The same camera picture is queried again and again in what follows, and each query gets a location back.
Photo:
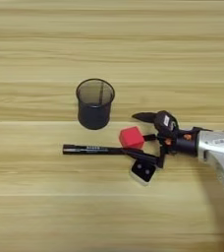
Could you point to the black marker pen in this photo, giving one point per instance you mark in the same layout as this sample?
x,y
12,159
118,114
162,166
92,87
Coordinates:
x,y
91,149

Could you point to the black mesh pen cup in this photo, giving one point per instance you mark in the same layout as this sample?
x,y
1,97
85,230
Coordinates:
x,y
94,114

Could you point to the red foam cube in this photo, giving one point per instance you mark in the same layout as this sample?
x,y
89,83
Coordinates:
x,y
132,138

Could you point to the black and white cube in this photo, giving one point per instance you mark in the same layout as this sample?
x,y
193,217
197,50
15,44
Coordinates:
x,y
145,174

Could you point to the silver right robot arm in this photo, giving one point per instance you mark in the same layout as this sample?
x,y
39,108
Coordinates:
x,y
218,147

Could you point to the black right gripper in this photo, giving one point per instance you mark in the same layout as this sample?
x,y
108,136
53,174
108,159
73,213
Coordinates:
x,y
186,142

